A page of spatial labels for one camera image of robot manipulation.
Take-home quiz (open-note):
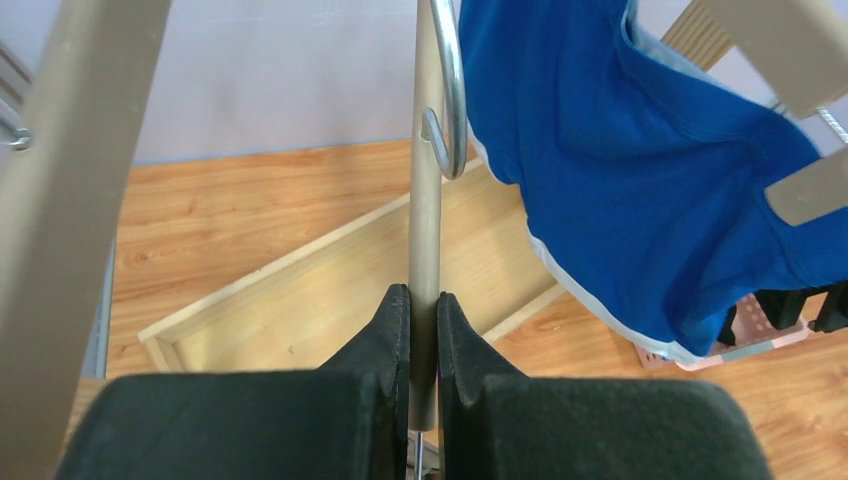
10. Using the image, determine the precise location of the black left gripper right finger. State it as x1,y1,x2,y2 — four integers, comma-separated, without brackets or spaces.
437,293,772,479

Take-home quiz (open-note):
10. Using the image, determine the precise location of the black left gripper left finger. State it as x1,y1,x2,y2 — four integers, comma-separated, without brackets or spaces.
56,284,410,479

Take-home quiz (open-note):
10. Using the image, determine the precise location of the beige hanger with black underwear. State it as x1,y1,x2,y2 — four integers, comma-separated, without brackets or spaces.
408,0,468,479

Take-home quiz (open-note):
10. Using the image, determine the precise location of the black underwear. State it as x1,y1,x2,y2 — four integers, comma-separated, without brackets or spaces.
717,281,847,347

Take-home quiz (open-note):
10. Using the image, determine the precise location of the beige clip hanger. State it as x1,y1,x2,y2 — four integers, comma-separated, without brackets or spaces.
1,1,171,479

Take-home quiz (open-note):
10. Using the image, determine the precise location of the blue underwear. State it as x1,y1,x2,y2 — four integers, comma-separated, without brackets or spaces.
459,1,847,364

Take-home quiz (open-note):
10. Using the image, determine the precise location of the empty beige hanger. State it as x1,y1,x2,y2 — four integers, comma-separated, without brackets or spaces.
1,42,32,151

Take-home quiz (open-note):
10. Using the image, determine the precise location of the beige hanger with blue underwear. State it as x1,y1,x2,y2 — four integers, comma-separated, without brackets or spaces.
702,0,847,226

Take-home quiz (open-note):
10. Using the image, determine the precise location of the wooden clothes rack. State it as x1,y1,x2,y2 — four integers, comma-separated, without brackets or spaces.
139,159,564,372

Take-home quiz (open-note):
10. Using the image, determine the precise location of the pink plastic basket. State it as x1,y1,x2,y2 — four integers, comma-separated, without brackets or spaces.
634,308,811,372

